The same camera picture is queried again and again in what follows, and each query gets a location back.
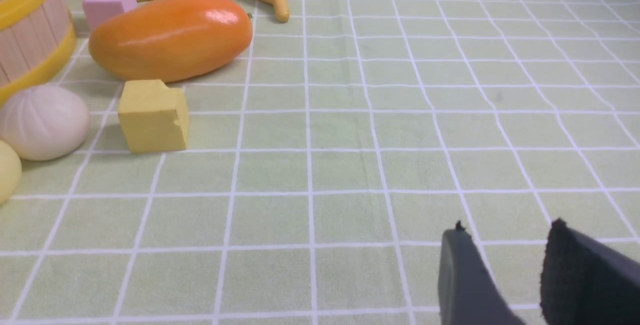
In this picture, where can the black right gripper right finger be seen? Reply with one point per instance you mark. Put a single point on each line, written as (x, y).
(584, 282)

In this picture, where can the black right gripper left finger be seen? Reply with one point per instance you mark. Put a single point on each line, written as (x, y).
(467, 294)

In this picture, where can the white bun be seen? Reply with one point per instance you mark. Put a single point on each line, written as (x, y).
(44, 122)

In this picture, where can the yellow bun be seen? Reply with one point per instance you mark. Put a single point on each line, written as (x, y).
(10, 172)

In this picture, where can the bamboo steamer tray yellow rim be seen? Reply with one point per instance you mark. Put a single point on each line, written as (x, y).
(37, 39)

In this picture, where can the green checkered tablecloth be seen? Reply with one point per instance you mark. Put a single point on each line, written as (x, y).
(326, 161)

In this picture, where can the yellow foam cube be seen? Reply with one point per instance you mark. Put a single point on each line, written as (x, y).
(153, 117)

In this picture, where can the orange plastic mango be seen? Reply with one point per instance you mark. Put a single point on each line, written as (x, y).
(171, 40)

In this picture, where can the pink foam cube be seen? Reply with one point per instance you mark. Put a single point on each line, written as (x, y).
(98, 11)

